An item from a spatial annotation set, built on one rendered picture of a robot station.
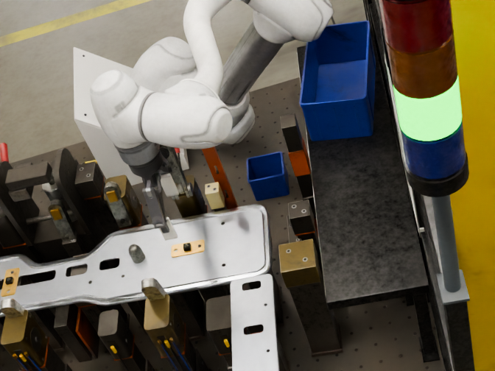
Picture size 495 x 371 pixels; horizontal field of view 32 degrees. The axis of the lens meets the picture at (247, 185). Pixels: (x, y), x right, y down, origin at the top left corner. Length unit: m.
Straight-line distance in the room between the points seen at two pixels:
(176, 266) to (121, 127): 0.47
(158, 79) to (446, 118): 1.73
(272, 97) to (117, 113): 1.21
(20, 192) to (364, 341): 0.94
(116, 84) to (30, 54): 3.18
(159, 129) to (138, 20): 3.10
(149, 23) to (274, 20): 2.63
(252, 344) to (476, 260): 0.69
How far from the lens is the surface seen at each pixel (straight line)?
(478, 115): 1.14
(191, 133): 1.66
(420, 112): 0.92
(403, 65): 0.89
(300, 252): 1.93
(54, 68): 4.69
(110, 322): 2.07
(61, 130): 4.27
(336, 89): 2.33
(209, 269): 2.05
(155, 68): 2.58
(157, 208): 1.88
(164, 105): 1.68
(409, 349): 2.18
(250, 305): 1.95
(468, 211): 1.27
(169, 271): 2.08
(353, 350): 2.19
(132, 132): 1.74
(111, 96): 1.72
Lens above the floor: 2.55
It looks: 45 degrees down
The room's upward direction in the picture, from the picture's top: 20 degrees counter-clockwise
